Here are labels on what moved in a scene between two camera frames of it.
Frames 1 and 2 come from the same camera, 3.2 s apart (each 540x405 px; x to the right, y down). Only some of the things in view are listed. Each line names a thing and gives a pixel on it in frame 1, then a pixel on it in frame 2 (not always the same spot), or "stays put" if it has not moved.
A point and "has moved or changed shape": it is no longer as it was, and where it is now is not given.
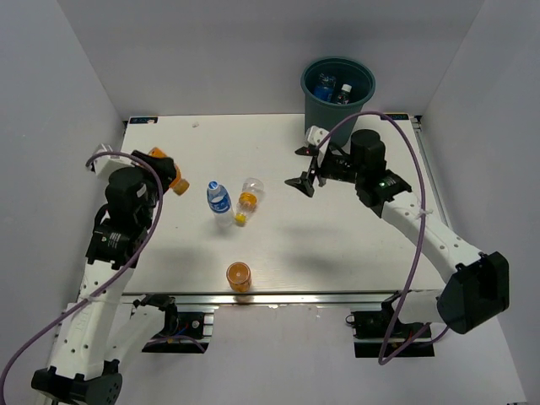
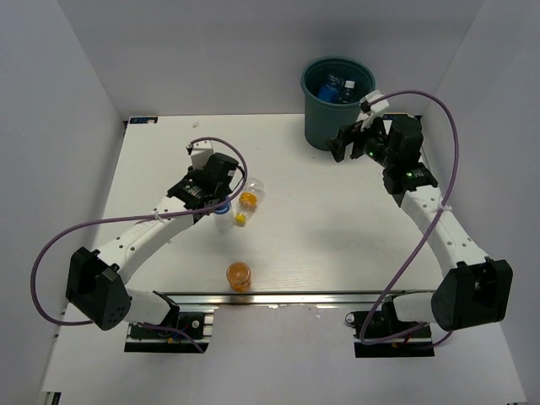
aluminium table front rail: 275,299 stays put
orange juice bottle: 248,199 stays put
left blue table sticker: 143,120 stays put
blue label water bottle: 219,203 stays put
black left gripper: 164,165 → 193,173
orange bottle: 239,276 stays put
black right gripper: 305,183 → 345,136
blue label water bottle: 324,89 has moved or changed shape
